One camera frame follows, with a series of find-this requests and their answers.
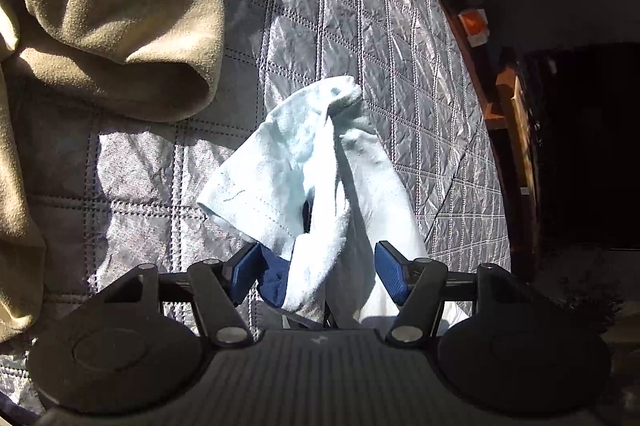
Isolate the black flat television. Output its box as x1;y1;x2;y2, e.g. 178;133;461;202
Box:
525;40;640;251

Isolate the beige fleece garment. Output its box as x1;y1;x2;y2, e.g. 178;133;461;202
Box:
0;0;226;345

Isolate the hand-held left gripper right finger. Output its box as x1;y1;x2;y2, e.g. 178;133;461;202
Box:
373;240;542;346

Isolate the grey quilted blanket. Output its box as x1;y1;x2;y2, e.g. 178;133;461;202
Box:
0;0;514;413

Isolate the orange tissue box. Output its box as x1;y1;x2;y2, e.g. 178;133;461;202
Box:
459;7;489;47

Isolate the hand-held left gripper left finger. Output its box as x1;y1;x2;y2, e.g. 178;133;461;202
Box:
89;241;264;348

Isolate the white blue printed t-shirt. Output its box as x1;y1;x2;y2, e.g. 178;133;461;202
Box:
196;76;472;333

